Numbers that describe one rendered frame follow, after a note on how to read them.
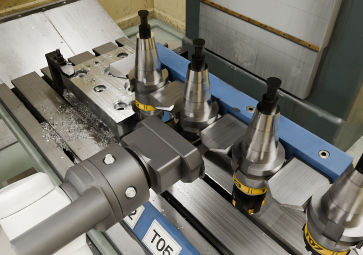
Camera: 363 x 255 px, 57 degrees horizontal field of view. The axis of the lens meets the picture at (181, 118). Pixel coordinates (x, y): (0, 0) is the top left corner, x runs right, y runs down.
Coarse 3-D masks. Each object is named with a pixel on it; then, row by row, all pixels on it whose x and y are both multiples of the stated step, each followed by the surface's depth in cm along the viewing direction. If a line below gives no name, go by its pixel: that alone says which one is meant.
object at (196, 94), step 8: (192, 72) 42; (200, 72) 41; (208, 72) 42; (192, 80) 42; (200, 80) 42; (208, 80) 43; (184, 88) 44; (192, 88) 43; (200, 88) 43; (208, 88) 43; (184, 96) 44; (192, 96) 43; (200, 96) 43; (208, 96) 44; (184, 104) 45; (192, 104) 44; (200, 104) 44; (208, 104) 45; (184, 112) 46; (192, 112) 45; (200, 112) 45; (208, 112) 45
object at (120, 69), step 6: (120, 60) 58; (126, 60) 58; (132, 60) 58; (114, 66) 56; (120, 66) 56; (126, 66) 56; (132, 66) 56; (114, 72) 55; (120, 72) 55; (126, 72) 55; (126, 78) 54
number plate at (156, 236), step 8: (152, 224) 64; (152, 232) 63; (160, 232) 62; (144, 240) 64; (152, 240) 63; (160, 240) 62; (168, 240) 61; (152, 248) 63; (160, 248) 62; (168, 248) 61; (176, 248) 60
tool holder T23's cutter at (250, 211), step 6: (234, 186) 46; (234, 192) 46; (240, 192) 45; (234, 198) 46; (240, 198) 45; (246, 198) 44; (252, 198) 44; (258, 198) 44; (264, 198) 46; (234, 204) 47; (240, 204) 45; (246, 204) 45; (252, 204) 44; (258, 204) 45; (264, 204) 47; (240, 210) 46; (252, 210) 45; (258, 210) 46
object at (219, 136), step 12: (216, 120) 46; (228, 120) 46; (240, 120) 46; (204, 132) 44; (216, 132) 44; (228, 132) 44; (240, 132) 44; (204, 144) 43; (216, 144) 43; (228, 144) 43
